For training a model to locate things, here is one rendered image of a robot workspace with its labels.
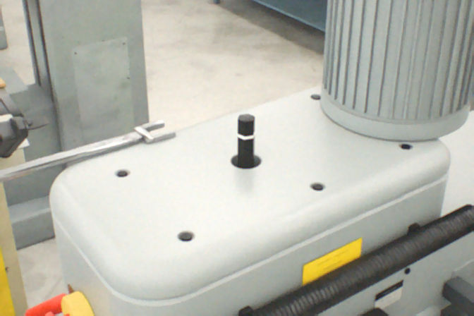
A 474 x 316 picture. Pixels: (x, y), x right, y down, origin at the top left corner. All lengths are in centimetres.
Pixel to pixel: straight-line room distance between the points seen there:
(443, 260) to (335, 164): 29
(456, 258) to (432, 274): 5
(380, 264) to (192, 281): 24
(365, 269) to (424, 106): 22
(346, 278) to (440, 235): 15
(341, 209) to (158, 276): 22
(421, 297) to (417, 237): 20
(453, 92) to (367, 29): 14
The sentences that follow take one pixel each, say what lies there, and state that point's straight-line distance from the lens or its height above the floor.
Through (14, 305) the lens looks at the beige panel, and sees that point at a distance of 308.
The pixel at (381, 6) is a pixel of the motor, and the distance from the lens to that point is 81.
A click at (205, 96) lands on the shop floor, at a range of 528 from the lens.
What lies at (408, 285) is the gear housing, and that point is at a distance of 97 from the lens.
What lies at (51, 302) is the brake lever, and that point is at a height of 171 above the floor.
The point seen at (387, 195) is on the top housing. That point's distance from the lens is 81.
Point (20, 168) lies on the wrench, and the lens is 82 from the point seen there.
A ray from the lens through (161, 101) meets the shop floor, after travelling 524.
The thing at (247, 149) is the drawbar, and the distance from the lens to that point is 79.
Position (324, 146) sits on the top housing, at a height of 189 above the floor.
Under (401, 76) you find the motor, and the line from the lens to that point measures 84.
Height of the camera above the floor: 231
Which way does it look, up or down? 30 degrees down
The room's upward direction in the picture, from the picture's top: straight up
